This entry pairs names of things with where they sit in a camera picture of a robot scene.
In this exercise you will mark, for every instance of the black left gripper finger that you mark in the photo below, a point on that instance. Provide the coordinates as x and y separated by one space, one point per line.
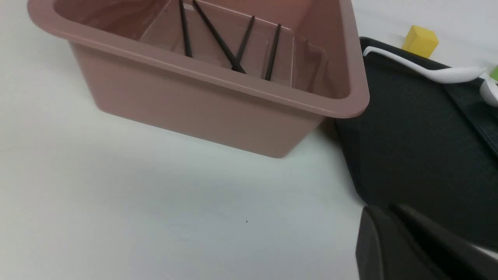
399 243

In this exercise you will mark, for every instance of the black chopstick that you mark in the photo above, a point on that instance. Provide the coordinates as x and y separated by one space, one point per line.
185 32
245 40
235 65
272 55

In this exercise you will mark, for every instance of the black plastic tray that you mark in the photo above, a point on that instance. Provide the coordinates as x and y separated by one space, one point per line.
430 146

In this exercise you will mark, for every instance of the white spoon far left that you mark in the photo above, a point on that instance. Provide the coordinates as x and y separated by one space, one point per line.
441 76

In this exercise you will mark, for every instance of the white spoon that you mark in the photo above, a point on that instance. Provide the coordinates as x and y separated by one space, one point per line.
489 92
441 76

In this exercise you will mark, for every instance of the green cube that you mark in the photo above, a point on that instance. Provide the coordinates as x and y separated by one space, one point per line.
494 74

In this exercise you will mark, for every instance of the yellow cube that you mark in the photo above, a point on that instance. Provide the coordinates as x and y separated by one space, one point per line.
420 41

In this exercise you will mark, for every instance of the pink plastic bin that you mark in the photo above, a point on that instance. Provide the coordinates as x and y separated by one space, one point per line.
131 54

